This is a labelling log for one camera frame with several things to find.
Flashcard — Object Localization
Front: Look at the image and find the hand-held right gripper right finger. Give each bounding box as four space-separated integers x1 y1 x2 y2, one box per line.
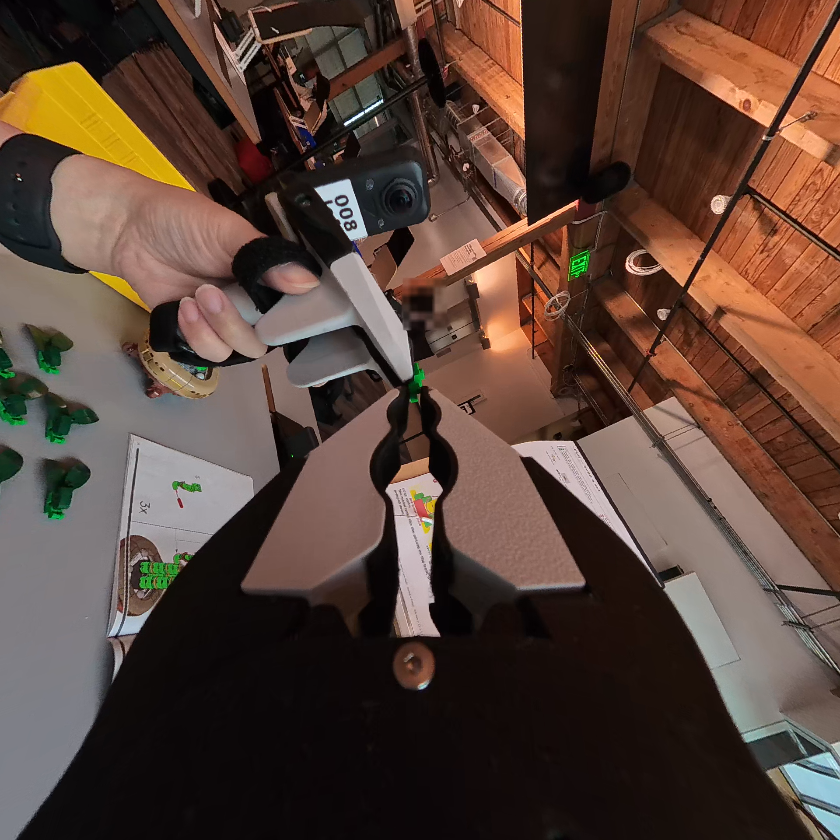
420 387 587 636

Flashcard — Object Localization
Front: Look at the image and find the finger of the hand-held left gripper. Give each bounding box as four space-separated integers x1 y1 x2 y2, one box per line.
287 330 382 389
325 252 417 385

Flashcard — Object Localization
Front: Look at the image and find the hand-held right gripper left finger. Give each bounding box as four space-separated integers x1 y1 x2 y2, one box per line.
241 387 403 636

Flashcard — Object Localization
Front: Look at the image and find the person's left hand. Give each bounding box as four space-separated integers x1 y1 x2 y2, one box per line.
51 154 324 365

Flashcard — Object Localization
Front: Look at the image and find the black box with green lights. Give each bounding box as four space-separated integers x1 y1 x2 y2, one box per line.
270 410 321 468

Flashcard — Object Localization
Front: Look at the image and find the printed instruction sheet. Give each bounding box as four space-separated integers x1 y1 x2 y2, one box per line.
387 441 660 637

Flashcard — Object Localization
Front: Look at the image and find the open instruction booklet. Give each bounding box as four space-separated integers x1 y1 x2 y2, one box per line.
105 433 256 683

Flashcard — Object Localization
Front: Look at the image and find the cluster of green leaf sprigs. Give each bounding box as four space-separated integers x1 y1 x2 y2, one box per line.
0 323 99 519

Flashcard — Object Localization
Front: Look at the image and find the yellow plastic bin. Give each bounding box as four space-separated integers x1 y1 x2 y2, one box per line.
0 62 198 312

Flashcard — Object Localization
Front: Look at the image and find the black wristband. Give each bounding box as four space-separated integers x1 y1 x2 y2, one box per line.
0 134 89 275

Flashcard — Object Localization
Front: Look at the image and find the metal air duct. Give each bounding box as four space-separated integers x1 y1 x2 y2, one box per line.
459 118 527 212

